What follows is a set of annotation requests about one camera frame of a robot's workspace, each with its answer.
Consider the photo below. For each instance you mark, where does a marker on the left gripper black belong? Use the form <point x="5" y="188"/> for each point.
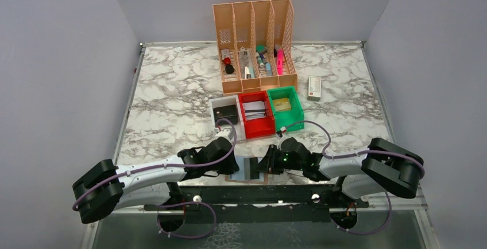
<point x="232" y="166"/>

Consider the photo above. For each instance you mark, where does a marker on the red plastic bin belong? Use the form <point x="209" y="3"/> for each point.
<point x="259" y="127"/>

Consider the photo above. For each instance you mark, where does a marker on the white card stack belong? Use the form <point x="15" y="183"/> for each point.
<point x="254" y="110"/>

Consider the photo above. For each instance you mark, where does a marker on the white plastic bin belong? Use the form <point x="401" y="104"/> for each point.
<point x="225" y="101"/>

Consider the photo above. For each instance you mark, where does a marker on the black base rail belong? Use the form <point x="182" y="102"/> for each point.
<point x="252" y="204"/>

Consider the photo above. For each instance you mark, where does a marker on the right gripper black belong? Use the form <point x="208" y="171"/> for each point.
<point x="269" y="165"/>

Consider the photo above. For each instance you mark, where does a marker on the teal capped marker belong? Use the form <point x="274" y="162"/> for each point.
<point x="261" y="50"/>

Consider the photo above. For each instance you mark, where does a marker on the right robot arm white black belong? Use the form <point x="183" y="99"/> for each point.
<point x="380" y="167"/>

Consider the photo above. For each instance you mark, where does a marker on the gold card stack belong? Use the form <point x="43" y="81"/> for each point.
<point x="281" y="105"/>

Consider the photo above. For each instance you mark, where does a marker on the black card stack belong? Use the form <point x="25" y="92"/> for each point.
<point x="229" y="113"/>

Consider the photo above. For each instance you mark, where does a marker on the peach desk file organizer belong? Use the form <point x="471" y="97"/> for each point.
<point x="240" y="27"/>

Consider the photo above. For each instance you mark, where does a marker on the pink highlighter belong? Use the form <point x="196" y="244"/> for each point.
<point x="279" y="60"/>

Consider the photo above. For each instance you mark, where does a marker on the green plastic bin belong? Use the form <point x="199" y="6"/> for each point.
<point x="284" y="119"/>

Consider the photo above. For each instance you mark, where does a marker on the white red small box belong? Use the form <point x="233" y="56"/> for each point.
<point x="314" y="88"/>

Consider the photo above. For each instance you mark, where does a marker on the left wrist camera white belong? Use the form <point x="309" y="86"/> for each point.
<point x="225" y="132"/>

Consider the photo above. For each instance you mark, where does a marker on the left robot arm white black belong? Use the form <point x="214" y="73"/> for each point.
<point x="107" y="187"/>

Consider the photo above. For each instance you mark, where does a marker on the brown leather card holder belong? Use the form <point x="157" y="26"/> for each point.
<point x="239" y="176"/>

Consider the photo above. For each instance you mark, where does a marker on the red black small object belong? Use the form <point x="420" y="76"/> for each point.
<point x="229" y="69"/>

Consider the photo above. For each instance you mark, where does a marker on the blue white marker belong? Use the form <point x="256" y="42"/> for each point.
<point x="268" y="69"/>

